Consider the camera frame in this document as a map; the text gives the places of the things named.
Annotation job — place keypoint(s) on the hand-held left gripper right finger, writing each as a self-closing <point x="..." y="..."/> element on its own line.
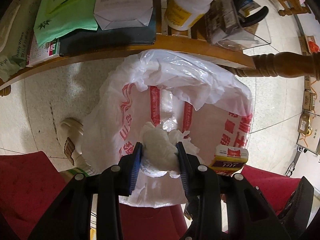
<point x="184" y="175"/>

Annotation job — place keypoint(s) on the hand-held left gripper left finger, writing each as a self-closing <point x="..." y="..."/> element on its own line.
<point x="135" y="170"/>

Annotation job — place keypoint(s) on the white tissue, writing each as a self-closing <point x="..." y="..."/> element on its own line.
<point x="157" y="147"/>

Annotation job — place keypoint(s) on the white red-printed plastic bag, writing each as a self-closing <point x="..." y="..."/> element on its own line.
<point x="112" y="135"/>

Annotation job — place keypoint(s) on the small yellow red box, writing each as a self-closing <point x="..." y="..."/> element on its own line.
<point x="228" y="163"/>

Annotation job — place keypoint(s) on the white green-striped sock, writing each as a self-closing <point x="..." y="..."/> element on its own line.
<point x="81" y="171"/>

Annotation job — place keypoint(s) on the beige slipper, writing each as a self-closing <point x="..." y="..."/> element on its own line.
<point x="72" y="132"/>

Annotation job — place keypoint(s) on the group of cardboard boxes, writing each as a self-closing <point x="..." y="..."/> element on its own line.
<point x="308" y="98"/>

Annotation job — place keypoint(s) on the white table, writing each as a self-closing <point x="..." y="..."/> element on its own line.
<point x="175" y="43"/>

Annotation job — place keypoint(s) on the dark folder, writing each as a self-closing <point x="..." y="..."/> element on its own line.
<point x="107" y="41"/>

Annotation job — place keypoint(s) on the red green calendar booklet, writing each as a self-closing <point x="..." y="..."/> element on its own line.
<point x="43" y="52"/>

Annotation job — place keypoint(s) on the clear plastic container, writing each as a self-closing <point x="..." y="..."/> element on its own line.
<point x="225" y="28"/>

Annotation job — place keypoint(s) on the white paper box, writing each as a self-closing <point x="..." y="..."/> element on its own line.
<point x="122" y="7"/>

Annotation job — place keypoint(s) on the white yellow-label pill bottle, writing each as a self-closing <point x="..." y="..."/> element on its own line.
<point x="185" y="7"/>

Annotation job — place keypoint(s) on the green wet wipes pack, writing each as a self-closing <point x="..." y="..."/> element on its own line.
<point x="65" y="12"/>

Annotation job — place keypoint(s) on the white wet wipes pack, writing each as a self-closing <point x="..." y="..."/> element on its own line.
<point x="15" y="35"/>

